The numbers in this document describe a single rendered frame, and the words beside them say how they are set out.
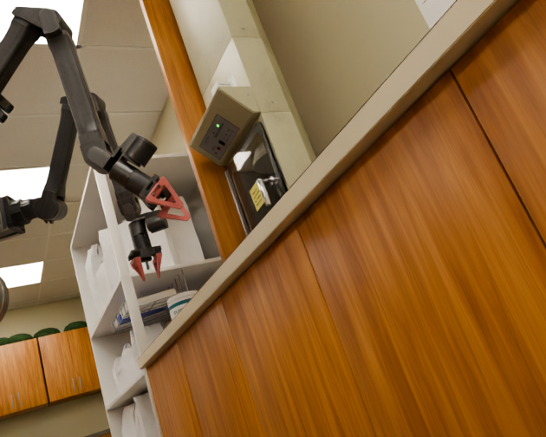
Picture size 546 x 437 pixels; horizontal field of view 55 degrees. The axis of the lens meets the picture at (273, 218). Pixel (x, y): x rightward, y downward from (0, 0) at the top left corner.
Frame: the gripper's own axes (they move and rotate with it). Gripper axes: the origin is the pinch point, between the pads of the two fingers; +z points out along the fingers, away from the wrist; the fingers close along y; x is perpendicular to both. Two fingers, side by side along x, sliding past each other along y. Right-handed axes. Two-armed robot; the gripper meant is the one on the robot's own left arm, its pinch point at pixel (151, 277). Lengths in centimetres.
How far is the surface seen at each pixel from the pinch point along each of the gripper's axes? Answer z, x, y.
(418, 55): 18, -125, 2
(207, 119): -39, -31, 22
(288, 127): -25, -46, 40
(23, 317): -145, 509, -2
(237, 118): -33, -39, 28
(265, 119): -28, -46, 33
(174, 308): 5.5, 26.0, 13.5
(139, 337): 4, 71, 10
